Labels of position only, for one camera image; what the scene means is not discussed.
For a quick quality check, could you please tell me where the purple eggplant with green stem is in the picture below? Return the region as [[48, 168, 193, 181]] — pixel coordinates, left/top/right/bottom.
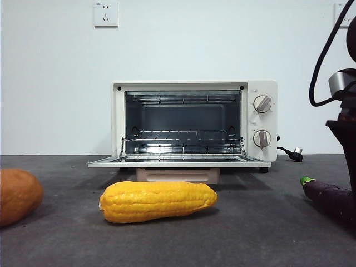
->
[[299, 176, 356, 231]]

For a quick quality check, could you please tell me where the oven door with beige handle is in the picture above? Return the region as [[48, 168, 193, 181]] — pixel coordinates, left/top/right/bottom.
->
[[87, 154, 272, 185]]

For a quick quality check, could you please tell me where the white Toshiba toaster oven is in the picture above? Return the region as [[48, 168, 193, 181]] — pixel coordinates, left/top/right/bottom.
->
[[111, 80, 278, 175]]

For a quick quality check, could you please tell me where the oven knob with upright pointer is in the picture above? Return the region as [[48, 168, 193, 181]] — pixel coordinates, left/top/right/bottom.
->
[[252, 129, 272, 148]]

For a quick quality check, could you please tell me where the oven knob with angled pointer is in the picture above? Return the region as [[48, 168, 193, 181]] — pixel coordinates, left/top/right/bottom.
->
[[253, 95, 273, 114]]

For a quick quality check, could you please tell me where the yellow corn cob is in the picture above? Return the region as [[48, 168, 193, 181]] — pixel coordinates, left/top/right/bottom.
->
[[99, 180, 219, 224]]

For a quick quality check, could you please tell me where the orange-brown potato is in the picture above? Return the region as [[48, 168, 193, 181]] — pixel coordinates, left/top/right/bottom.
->
[[0, 168, 45, 229]]

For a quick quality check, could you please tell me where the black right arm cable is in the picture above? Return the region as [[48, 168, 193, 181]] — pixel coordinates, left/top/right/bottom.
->
[[309, 0, 352, 107]]

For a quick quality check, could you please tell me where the black power plug with cord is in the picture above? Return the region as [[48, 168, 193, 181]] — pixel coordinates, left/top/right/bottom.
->
[[276, 135, 304, 162]]

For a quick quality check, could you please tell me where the white wall socket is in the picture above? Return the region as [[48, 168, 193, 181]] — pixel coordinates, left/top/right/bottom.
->
[[334, 3, 356, 28], [93, 2, 120, 28]]

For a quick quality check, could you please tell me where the oven wire rack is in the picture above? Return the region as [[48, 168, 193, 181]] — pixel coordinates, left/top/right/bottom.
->
[[120, 129, 246, 155]]

